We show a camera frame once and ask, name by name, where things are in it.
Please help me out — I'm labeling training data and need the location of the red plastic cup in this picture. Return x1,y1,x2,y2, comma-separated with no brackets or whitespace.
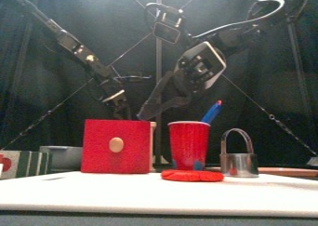
167,120,212,172

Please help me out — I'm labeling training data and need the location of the white cutting board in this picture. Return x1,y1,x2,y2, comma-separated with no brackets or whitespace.
0,170,318,219

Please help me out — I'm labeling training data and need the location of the flat red dough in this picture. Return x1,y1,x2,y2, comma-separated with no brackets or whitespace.
159,168,226,183

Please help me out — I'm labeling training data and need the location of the brown wooden board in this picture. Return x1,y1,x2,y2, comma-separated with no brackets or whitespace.
206,166,318,179

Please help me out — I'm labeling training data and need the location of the black stand pole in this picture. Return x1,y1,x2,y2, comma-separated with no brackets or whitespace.
284,15,316,122

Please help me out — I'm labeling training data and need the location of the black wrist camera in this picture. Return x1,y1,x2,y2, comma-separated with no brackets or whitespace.
144,2,185,46

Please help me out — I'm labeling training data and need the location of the green white striped heart box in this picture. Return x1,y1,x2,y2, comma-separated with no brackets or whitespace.
0,150,53,180

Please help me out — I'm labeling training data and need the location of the vertical metal frame pole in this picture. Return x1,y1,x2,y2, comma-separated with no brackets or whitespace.
153,0,164,166

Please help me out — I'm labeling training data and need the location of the round metal cutter with handle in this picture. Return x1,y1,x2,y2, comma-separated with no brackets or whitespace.
219,127,260,179

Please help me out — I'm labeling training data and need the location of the blue pen red tip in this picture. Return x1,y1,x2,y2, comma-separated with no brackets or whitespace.
200,100,223,126

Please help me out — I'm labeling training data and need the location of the diagonal wire with turnbuckle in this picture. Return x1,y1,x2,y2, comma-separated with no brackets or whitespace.
220,73,318,158

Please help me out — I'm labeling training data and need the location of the red drawer box wooden knob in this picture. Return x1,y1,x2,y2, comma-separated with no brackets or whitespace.
79,118,157,175

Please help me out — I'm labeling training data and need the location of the thin diagonal brace wire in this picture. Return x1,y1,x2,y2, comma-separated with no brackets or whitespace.
0,33,155,151

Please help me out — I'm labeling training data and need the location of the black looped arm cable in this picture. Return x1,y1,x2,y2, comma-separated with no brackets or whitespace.
191,0,288,41

